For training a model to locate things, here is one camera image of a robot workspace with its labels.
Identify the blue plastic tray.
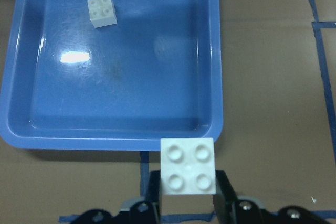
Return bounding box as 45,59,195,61
1,0,223,151

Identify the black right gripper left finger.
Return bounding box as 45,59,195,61
145,170,162,223

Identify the white block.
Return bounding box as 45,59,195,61
160,138,216,195
87,0,118,28

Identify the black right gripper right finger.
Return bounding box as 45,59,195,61
213,170,237,223

